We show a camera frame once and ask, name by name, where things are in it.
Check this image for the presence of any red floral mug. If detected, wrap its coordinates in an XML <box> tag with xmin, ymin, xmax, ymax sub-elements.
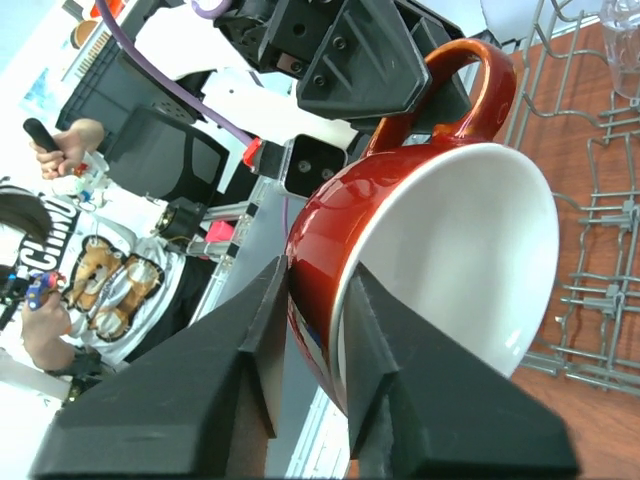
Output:
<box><xmin>286</xmin><ymin>39</ymin><xmax>559</xmax><ymax>408</ymax></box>

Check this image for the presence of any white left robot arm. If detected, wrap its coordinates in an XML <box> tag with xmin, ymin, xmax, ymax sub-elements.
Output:
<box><xmin>99</xmin><ymin>1</ymin><xmax>462</xmax><ymax>196</ymax></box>

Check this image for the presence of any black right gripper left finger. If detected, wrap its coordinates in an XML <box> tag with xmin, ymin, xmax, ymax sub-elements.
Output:
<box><xmin>31</xmin><ymin>257</ymin><xmax>287</xmax><ymax>478</ymax></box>

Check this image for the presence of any grey wire dish rack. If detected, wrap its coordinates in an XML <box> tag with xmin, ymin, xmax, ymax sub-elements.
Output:
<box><xmin>504</xmin><ymin>1</ymin><xmax>639</xmax><ymax>395</ymax></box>

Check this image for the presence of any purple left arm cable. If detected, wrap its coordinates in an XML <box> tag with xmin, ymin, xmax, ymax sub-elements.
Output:
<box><xmin>94</xmin><ymin>0</ymin><xmax>291</xmax><ymax>241</ymax></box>

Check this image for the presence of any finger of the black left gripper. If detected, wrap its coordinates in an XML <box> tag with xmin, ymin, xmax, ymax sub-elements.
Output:
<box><xmin>411</xmin><ymin>19</ymin><xmax>471</xmax><ymax>135</ymax></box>

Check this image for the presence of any person in white t-shirt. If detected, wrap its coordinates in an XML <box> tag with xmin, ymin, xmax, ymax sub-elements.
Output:
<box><xmin>0</xmin><ymin>117</ymin><xmax>216</xmax><ymax>391</ymax></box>

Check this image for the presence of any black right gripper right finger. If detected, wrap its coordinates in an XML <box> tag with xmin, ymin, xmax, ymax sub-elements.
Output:
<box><xmin>342</xmin><ymin>264</ymin><xmax>580</xmax><ymax>478</ymax></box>

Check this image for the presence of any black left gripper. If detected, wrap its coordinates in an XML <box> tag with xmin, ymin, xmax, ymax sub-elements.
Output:
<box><xmin>214</xmin><ymin>0</ymin><xmax>431</xmax><ymax>120</ymax></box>

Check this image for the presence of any clear glass cup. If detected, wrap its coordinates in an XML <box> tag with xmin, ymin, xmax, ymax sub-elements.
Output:
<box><xmin>599</xmin><ymin>0</ymin><xmax>639</xmax><ymax>101</ymax></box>

